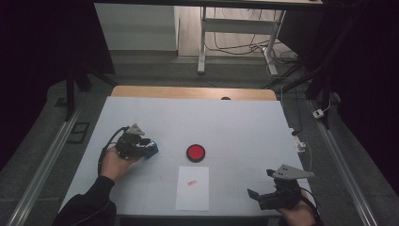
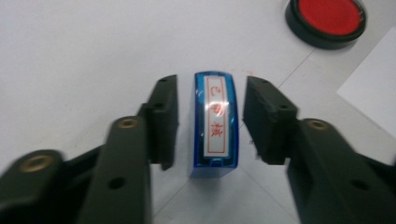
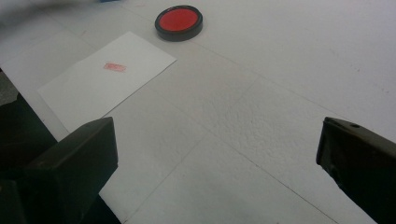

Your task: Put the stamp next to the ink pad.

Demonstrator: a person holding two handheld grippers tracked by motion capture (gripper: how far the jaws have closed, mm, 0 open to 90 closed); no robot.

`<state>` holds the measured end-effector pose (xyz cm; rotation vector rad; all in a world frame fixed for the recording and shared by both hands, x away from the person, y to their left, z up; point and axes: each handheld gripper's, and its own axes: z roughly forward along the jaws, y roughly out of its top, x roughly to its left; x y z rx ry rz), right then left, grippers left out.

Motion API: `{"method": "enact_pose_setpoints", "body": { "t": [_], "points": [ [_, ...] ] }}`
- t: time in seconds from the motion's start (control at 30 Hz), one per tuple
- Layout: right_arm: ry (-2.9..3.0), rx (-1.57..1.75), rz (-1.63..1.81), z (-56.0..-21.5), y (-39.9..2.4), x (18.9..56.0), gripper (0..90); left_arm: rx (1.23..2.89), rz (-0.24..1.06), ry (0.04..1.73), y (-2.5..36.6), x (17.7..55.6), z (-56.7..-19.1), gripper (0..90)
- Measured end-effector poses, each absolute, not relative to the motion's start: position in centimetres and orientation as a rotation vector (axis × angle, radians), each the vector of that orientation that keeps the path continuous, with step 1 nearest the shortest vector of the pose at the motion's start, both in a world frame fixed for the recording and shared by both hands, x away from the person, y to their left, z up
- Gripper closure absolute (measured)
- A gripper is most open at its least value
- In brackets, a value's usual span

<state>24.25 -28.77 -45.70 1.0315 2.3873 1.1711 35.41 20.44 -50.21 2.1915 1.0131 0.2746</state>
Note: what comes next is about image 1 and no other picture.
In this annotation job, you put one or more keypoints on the white cabinet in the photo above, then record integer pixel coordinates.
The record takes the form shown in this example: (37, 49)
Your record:
(135, 28)

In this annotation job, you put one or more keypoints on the blue transparent stamp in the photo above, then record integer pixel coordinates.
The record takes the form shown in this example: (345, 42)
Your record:
(153, 147)

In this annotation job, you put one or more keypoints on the person's right hand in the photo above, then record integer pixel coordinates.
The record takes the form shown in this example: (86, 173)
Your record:
(299, 216)

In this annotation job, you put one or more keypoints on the white power strip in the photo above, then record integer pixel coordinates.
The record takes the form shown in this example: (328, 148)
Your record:
(299, 144)

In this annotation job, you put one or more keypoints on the person's left hand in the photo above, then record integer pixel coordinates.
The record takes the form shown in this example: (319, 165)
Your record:
(113, 164)

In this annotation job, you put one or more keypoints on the aluminium rail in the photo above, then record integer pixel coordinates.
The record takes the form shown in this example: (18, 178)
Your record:
(47, 163)
(342, 169)

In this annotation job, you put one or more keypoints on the small white adapter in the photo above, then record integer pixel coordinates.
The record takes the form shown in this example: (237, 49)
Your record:
(318, 113)

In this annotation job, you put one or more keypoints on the black floor frame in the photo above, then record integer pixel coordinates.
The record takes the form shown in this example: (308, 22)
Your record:
(79, 132)

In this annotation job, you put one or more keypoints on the red ink pad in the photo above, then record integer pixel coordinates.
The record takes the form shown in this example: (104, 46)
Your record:
(195, 152)

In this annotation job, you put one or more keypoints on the black tripod stand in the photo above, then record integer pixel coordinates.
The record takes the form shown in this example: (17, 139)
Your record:
(69, 94)
(326, 91)

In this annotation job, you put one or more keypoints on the white paper sheet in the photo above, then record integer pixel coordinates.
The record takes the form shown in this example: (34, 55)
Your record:
(192, 197)

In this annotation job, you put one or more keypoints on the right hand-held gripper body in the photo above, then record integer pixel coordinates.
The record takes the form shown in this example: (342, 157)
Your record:
(287, 196)

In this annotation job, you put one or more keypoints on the black curtain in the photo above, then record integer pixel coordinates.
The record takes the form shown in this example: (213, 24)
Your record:
(31, 62)
(370, 62)

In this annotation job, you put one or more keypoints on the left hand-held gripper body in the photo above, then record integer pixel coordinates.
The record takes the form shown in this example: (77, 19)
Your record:
(130, 146)

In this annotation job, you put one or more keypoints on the white-legged desk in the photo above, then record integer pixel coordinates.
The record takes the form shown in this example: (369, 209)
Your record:
(238, 25)

